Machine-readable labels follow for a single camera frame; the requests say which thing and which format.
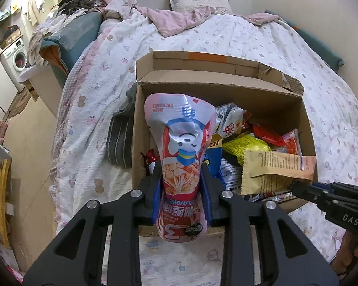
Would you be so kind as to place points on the pink white snack packet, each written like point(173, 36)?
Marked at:
point(291, 143)

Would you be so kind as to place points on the white washing machine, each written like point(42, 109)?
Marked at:
point(16, 59)

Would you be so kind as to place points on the pink blanket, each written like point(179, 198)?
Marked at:
point(179, 20)

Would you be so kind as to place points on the beige hanging cloth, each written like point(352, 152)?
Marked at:
point(32, 6)

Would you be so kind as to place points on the beige pillow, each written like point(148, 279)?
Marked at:
point(197, 1)

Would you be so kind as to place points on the yellow snack packet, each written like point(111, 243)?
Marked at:
point(247, 147)

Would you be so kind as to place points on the pile of dark clothes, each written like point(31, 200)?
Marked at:
point(77, 0)

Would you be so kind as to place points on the grey striped cloth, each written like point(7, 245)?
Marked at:
point(119, 143)

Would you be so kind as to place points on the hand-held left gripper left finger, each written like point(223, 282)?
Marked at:
point(156, 199)

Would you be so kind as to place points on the printed white quilt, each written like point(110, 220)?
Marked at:
point(107, 74)

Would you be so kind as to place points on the red barcode snack packet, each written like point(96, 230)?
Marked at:
point(267, 135)

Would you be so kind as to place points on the white bedside shelf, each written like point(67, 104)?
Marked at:
point(35, 73)

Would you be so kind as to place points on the white kitchen cabinet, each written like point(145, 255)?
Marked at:
point(0, 83)

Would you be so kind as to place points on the yellow cracker packet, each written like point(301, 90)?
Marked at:
point(271, 169)

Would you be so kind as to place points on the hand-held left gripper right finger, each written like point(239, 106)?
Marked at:
point(207, 202)

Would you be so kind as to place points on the teal cushion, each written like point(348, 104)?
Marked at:
point(316, 41)

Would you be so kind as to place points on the pink cartoon snack packet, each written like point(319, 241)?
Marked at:
point(182, 161)

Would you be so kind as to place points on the plain red snack packet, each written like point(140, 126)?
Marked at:
point(149, 157)

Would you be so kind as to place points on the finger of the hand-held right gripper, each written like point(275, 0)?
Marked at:
point(323, 186)
point(305, 192)

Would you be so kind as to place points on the white blue snack packet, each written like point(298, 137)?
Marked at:
point(231, 174)

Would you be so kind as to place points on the cardboard box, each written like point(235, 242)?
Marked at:
point(211, 89)

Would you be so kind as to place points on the person's right hand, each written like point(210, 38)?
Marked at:
point(350, 253)

